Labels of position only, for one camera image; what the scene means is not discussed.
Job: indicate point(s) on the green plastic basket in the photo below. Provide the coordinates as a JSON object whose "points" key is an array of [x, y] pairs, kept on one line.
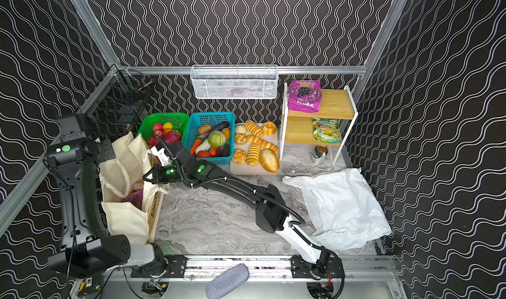
{"points": [[159, 124]]}

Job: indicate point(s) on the grey cloth pad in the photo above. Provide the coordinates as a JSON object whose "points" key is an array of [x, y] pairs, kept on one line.
{"points": [[228, 281]]}

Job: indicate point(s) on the orange carrot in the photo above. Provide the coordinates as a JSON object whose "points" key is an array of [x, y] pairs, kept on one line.
{"points": [[195, 146]]}

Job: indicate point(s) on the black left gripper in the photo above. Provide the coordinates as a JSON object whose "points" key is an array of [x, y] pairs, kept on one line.
{"points": [[105, 152]]}

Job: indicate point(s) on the green cabbage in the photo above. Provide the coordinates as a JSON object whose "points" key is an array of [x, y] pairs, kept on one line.
{"points": [[217, 139]]}

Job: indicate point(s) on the red soda can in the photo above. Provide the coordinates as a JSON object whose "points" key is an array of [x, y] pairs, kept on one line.
{"points": [[139, 185]]}

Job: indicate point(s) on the pink dragon fruit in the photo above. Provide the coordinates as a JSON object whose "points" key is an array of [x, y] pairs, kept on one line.
{"points": [[172, 137]]}

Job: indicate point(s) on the green yellow snack bag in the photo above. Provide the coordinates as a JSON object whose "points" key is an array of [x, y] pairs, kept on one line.
{"points": [[326, 130]]}

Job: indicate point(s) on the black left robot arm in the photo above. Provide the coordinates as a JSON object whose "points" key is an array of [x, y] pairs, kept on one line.
{"points": [[87, 249]]}

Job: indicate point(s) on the beige bread tray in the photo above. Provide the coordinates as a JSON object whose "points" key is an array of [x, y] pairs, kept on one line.
{"points": [[245, 134]]}

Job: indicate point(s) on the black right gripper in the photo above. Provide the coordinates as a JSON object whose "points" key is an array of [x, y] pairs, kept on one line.
{"points": [[168, 151]]}

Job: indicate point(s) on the black wire wall basket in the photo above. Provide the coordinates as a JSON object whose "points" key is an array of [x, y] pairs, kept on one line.
{"points": [[119, 103]]}

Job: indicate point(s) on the oval golden bread loaf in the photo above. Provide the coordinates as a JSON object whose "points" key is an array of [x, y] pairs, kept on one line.
{"points": [[269, 161]]}

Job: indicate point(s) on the purple eggplant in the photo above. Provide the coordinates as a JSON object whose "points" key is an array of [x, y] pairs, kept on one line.
{"points": [[219, 127]]}

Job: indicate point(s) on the teal plastic basket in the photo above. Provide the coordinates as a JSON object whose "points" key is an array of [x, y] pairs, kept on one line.
{"points": [[210, 118]]}

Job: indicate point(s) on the pumpkin shaped bread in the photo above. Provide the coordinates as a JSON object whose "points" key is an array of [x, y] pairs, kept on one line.
{"points": [[269, 128]]}

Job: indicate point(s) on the yellow black tape measure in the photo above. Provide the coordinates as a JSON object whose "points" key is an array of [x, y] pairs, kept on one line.
{"points": [[88, 286]]}

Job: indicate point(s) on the purple snack bag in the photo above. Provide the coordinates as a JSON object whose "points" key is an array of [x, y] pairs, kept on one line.
{"points": [[304, 96], [136, 199]]}

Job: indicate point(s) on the knotted round bun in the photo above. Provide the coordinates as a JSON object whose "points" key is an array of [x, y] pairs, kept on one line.
{"points": [[239, 157]]}

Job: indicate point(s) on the floral canvas tote bag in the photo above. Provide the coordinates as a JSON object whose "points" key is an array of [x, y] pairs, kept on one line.
{"points": [[153, 216]]}

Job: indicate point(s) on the white wooden two-tier shelf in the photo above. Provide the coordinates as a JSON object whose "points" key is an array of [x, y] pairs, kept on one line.
{"points": [[296, 126]]}

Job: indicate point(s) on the green white can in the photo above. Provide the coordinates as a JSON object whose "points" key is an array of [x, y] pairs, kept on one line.
{"points": [[319, 155]]}

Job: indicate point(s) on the white wire wall basket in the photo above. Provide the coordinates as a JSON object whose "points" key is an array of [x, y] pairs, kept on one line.
{"points": [[256, 82]]}

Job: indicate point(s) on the white plastic bag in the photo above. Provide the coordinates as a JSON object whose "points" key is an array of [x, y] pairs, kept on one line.
{"points": [[342, 208]]}

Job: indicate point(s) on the striped bread roll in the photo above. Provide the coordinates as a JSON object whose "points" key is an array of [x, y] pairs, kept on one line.
{"points": [[253, 155]]}

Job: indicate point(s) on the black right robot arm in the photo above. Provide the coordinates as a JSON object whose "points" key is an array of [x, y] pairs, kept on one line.
{"points": [[177, 165]]}

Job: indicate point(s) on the cream canvas tote bag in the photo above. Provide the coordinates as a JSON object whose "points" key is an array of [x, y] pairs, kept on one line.
{"points": [[117, 178]]}

